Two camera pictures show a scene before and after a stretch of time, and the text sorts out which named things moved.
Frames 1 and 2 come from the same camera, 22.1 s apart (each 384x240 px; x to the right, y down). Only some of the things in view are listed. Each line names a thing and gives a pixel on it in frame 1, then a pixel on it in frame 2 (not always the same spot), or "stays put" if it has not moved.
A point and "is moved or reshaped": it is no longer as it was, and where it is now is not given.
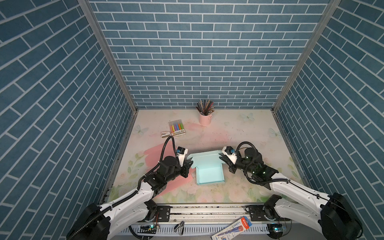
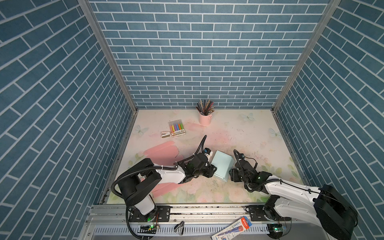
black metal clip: x=180 y=225 stays put
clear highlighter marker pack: x=176 y=128 stays put
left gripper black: x=185 y=168 to x=210 y=170
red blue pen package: x=241 y=225 stays put
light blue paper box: x=209 y=167 is moved or reshaped
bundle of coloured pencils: x=205 y=107 stays put
